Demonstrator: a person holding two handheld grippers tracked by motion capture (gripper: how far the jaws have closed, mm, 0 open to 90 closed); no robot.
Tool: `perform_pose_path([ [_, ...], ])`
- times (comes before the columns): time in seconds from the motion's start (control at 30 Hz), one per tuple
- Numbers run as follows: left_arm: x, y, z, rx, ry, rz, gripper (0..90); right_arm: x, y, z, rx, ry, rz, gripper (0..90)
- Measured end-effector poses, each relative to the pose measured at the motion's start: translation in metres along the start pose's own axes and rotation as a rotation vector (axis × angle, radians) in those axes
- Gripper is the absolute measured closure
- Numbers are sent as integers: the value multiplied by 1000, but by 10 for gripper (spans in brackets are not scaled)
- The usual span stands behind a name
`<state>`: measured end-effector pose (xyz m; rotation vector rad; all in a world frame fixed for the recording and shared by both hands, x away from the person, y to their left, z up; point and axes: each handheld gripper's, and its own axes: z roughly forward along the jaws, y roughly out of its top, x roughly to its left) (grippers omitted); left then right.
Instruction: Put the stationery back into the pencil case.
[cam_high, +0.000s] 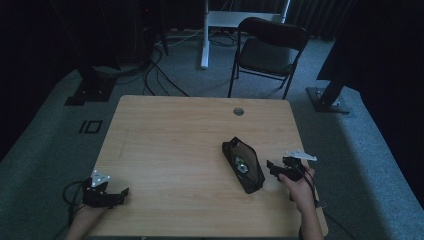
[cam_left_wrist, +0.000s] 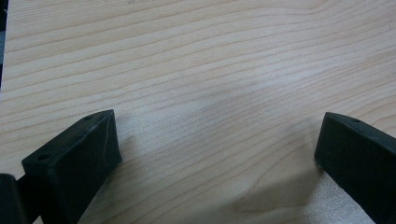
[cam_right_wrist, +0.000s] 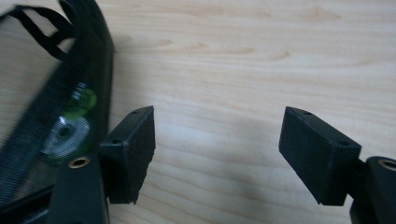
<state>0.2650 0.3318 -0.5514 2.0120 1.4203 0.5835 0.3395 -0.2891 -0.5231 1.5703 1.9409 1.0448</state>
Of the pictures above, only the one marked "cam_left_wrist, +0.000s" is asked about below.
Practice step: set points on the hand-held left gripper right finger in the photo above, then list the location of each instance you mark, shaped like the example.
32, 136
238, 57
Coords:
358, 161

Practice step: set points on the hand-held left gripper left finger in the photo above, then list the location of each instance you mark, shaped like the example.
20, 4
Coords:
71, 168

